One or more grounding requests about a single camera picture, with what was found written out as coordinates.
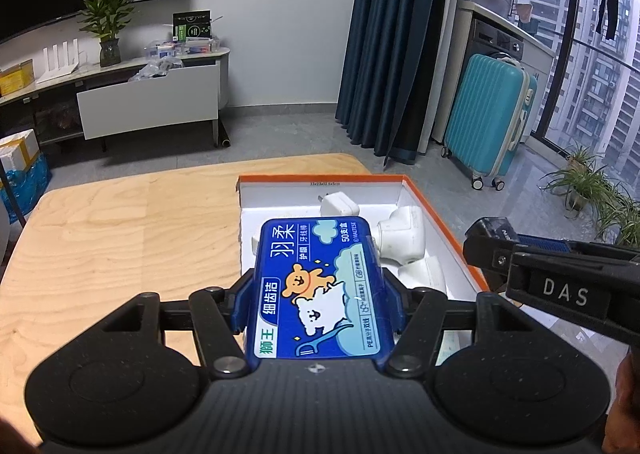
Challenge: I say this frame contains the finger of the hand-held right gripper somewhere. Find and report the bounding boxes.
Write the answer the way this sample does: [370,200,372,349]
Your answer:
[515,235,640,259]
[462,231,640,347]

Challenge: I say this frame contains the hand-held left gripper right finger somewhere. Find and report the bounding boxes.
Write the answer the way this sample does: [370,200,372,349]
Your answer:
[384,270,558,380]

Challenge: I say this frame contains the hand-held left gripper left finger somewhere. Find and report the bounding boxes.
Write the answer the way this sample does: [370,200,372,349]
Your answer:
[82,270,258,380]

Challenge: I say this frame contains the white plug-in heater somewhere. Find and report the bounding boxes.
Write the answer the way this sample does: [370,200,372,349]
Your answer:
[375,206,426,265]
[397,256,448,295]

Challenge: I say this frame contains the blue cartoon print box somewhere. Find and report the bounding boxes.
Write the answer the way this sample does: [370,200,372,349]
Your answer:
[252,217,389,368]

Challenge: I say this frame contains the white plug charger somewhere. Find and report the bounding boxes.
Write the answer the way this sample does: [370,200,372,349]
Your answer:
[315,191,360,220]

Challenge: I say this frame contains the orange and white box tray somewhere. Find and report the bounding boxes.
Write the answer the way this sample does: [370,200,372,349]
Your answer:
[235,173,494,370]

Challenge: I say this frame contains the person's right hand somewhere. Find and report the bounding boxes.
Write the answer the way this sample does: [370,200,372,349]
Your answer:
[602,354,640,454]

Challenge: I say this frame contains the spider plant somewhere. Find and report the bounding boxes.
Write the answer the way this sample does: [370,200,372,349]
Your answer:
[594,193,640,247]
[539,143,621,220]

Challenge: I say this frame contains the teal suitcase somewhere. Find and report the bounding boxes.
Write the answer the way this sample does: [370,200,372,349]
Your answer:
[440,52,539,193]

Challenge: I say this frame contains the washing machine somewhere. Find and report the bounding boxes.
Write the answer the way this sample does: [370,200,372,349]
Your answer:
[467,18,526,70]

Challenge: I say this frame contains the white open drawer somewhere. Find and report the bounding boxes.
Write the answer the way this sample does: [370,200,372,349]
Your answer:
[76,60,221,141]

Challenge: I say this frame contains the blue plastic package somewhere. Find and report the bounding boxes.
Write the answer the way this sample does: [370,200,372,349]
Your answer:
[0,153,54,223]

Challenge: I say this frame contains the blue curtain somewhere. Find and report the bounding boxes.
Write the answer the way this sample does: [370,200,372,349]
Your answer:
[333,0,466,166]

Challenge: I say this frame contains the clear plastic bags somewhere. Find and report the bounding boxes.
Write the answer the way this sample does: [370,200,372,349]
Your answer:
[127,57,184,83]

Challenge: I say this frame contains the clear container of small items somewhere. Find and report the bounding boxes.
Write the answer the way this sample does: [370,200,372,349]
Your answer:
[143,36,221,60]

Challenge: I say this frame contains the white cardboard box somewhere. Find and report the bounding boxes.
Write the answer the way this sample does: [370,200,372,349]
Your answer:
[0,130,41,175]

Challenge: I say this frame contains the television cabinet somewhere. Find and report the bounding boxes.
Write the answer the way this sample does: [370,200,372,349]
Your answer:
[0,46,232,150]

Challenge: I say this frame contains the black and green box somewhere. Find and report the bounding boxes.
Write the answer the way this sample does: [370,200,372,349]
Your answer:
[172,9,213,41]

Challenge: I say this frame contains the white router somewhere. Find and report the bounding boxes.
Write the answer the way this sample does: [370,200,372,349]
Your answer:
[35,37,82,84]

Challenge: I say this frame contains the potted bamboo plant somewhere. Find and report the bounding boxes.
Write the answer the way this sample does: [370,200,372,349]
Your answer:
[77,0,149,68]

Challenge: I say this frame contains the yellow box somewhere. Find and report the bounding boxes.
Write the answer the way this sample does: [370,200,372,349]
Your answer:
[0,58,36,97]

